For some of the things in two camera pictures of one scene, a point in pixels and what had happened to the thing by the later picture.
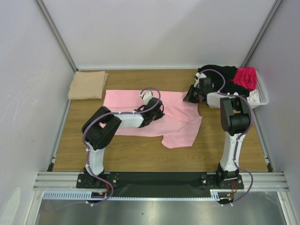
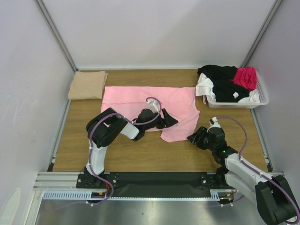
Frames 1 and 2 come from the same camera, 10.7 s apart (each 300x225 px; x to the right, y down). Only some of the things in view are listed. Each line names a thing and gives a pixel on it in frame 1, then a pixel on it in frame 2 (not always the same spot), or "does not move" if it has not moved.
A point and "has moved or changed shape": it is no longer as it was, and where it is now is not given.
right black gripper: [194, 95] → [199, 137]
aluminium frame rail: [256, 181] does not move
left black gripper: [159, 115] → [168, 121]
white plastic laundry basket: [262, 91] does not move
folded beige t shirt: [88, 85] does not move
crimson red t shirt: [246, 76] does not move
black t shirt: [229, 72] does not move
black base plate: [162, 184] does not move
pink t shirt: [178, 126] has moved or changed shape
